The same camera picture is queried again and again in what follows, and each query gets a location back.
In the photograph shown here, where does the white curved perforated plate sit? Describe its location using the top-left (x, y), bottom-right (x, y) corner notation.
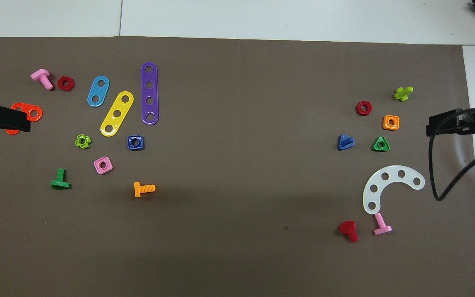
top-left (362, 165), bottom-right (426, 215)

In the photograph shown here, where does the orange heart-shaped perforated plate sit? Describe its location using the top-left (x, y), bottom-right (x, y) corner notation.
top-left (6, 102), bottom-right (43, 135)

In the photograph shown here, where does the purple four-hole plate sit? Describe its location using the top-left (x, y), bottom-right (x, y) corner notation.
top-left (141, 62), bottom-right (160, 125)

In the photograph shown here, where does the pink plastic bolt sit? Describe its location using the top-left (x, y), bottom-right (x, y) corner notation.
top-left (30, 68), bottom-right (54, 91)
top-left (373, 212), bottom-right (393, 236)

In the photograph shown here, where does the green triangular plastic nut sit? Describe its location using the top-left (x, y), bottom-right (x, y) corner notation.
top-left (372, 136), bottom-right (390, 152)

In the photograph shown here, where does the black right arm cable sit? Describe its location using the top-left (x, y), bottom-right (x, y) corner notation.
top-left (428, 113), bottom-right (475, 202)

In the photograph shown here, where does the blue two-hole plate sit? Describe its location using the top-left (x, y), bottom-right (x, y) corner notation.
top-left (87, 75), bottom-right (110, 108)

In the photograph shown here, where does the orange plastic bolt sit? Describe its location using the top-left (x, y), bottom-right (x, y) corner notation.
top-left (134, 181), bottom-right (156, 198)

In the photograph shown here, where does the blue triangular-head plastic bolt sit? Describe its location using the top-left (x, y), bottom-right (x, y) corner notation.
top-left (337, 134), bottom-right (355, 151)

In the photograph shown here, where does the pink square plastic nut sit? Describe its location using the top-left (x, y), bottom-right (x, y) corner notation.
top-left (94, 156), bottom-right (113, 175)

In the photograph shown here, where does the green plastic bolt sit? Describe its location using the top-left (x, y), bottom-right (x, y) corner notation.
top-left (51, 168), bottom-right (71, 190)

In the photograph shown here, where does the brown table mat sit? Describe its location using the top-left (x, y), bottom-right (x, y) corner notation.
top-left (0, 36), bottom-right (475, 297)

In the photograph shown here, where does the yellow three-hole plate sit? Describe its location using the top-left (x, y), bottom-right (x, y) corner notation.
top-left (100, 91), bottom-right (134, 137)

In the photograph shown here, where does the red plastic bolt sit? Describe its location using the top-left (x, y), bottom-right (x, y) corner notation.
top-left (339, 220), bottom-right (360, 243)

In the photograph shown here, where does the blue square plastic nut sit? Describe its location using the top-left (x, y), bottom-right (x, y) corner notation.
top-left (127, 135), bottom-right (145, 151)

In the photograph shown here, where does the lime green cross-head bolt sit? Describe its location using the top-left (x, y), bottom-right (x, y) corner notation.
top-left (393, 86), bottom-right (414, 102)

